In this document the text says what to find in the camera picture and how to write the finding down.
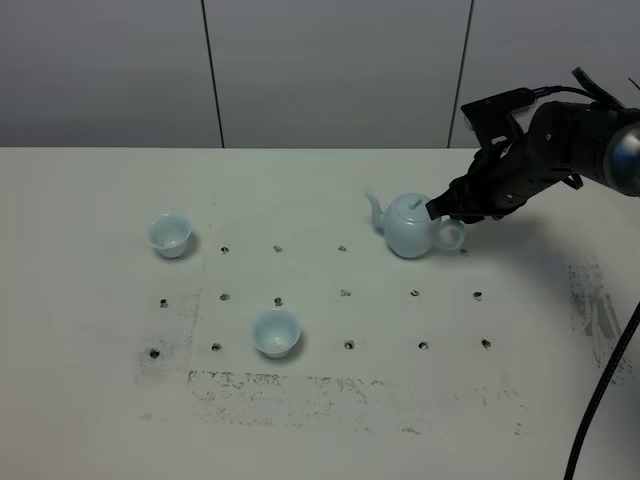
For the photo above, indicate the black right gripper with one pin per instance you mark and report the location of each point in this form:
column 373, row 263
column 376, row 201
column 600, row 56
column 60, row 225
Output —
column 499, row 180

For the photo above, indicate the light blue porcelain teapot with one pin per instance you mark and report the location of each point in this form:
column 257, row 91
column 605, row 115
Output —
column 408, row 229

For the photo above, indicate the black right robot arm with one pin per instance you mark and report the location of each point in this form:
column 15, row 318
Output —
column 565, row 142

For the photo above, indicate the near light blue teacup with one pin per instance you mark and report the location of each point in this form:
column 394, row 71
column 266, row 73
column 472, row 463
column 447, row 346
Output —
column 275, row 333

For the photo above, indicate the light blue teacup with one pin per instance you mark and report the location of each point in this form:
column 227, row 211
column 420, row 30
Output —
column 169, row 235
column 275, row 333

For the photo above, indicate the far light blue teacup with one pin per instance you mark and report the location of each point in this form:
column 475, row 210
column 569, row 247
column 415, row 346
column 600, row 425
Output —
column 169, row 235

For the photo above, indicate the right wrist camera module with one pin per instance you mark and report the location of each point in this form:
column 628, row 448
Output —
column 493, row 117

